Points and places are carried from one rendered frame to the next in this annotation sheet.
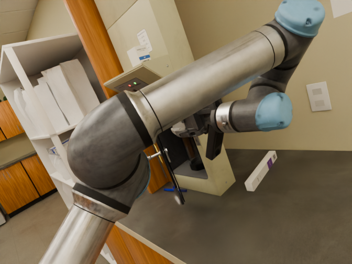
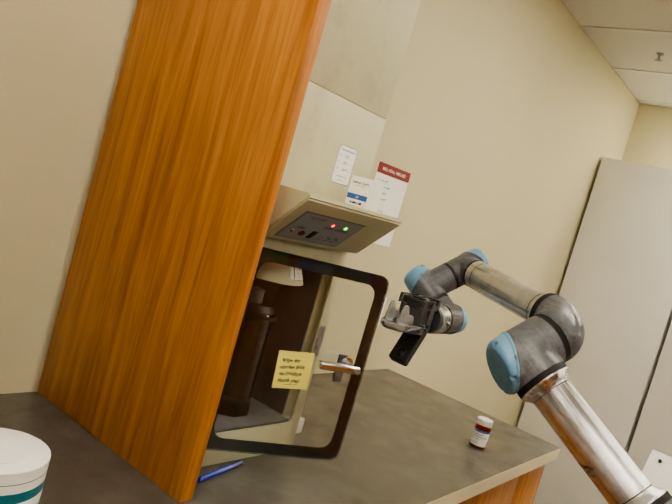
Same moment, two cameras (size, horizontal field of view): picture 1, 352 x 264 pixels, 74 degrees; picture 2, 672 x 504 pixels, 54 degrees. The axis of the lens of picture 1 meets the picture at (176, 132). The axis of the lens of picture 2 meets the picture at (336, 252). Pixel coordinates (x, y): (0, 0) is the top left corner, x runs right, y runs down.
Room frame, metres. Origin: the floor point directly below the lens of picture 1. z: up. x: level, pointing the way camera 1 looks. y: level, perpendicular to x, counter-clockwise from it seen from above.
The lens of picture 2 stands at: (1.28, 1.33, 1.51)
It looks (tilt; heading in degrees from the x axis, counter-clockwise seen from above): 4 degrees down; 253
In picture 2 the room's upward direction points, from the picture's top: 16 degrees clockwise
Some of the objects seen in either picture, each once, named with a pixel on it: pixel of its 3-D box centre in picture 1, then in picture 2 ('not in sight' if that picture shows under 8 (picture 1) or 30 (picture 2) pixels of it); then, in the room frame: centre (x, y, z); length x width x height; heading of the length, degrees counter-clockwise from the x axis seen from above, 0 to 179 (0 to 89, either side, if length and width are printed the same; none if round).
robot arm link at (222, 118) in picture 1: (229, 118); (434, 318); (0.54, -0.13, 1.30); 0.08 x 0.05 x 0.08; 128
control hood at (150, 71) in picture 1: (137, 83); (331, 225); (0.91, 0.07, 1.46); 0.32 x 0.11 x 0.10; 37
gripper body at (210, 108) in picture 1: (205, 118); (419, 314); (0.60, -0.09, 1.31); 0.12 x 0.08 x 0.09; 38
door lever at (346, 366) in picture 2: (152, 153); (337, 365); (0.84, 0.11, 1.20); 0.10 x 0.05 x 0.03; 10
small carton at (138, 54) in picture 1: (139, 56); (364, 193); (0.85, 0.02, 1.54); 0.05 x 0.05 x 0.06; 40
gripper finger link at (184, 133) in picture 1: (187, 131); (411, 327); (0.64, -0.03, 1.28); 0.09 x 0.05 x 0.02; 38
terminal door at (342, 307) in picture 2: (157, 148); (297, 359); (0.91, 0.10, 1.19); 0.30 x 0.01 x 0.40; 10
